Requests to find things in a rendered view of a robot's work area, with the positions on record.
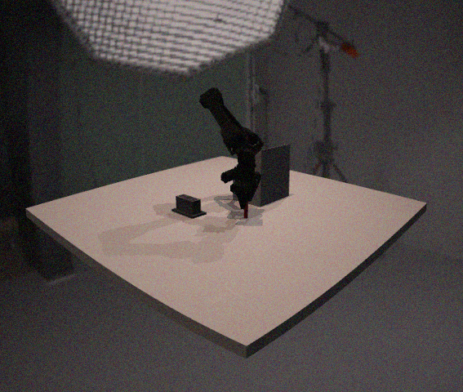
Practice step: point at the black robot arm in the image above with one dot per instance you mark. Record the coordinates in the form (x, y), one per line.
(235, 136)

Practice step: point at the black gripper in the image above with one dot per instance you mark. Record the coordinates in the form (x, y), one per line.
(246, 187)

